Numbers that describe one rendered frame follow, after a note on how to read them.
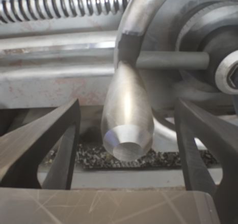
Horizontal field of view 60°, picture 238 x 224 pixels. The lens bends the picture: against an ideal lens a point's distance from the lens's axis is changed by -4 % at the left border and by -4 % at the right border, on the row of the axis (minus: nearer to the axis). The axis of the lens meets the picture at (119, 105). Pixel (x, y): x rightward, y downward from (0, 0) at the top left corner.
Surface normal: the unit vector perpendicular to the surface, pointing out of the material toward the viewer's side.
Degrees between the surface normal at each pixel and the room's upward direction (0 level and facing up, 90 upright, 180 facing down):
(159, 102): 90
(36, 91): 90
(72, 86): 90
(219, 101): 90
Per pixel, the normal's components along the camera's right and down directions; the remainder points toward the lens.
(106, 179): -0.02, 0.61
